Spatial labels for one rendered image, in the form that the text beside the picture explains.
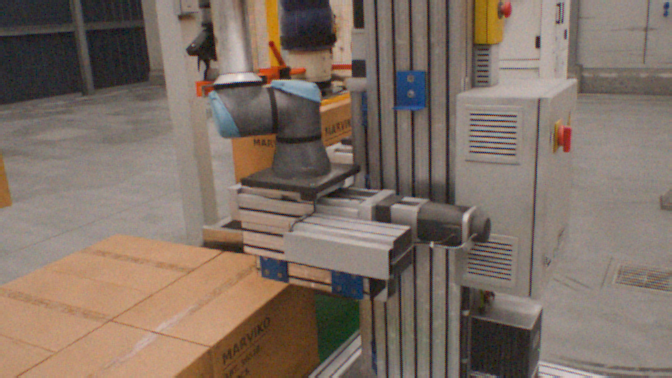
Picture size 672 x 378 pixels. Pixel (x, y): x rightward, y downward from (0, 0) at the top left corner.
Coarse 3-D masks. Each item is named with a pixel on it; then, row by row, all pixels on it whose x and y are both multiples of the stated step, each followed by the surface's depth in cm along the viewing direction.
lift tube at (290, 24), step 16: (288, 0) 222; (304, 0) 220; (320, 0) 223; (288, 16) 225; (304, 16) 222; (320, 16) 224; (288, 32) 226; (304, 32) 224; (320, 32) 226; (288, 48) 229; (304, 48) 226; (320, 48) 227
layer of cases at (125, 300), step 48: (144, 240) 248; (0, 288) 209; (48, 288) 207; (96, 288) 205; (144, 288) 203; (192, 288) 201; (240, 288) 199; (288, 288) 200; (0, 336) 175; (48, 336) 174; (96, 336) 172; (144, 336) 171; (192, 336) 170; (240, 336) 176; (288, 336) 203
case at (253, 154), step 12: (324, 108) 216; (336, 108) 220; (348, 108) 228; (324, 120) 213; (336, 120) 221; (348, 120) 229; (324, 132) 214; (336, 132) 222; (348, 132) 230; (240, 144) 228; (252, 144) 225; (264, 144) 222; (324, 144) 215; (240, 156) 230; (252, 156) 227; (264, 156) 224; (240, 168) 231; (252, 168) 228; (264, 168) 225
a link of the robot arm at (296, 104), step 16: (288, 80) 145; (272, 96) 137; (288, 96) 138; (304, 96) 138; (272, 112) 137; (288, 112) 138; (304, 112) 139; (320, 112) 144; (272, 128) 139; (288, 128) 140; (304, 128) 140; (320, 128) 144
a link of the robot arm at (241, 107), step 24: (216, 0) 133; (240, 0) 134; (216, 24) 134; (240, 24) 134; (216, 48) 137; (240, 48) 135; (240, 72) 135; (216, 96) 135; (240, 96) 134; (264, 96) 137; (216, 120) 136; (240, 120) 135; (264, 120) 137
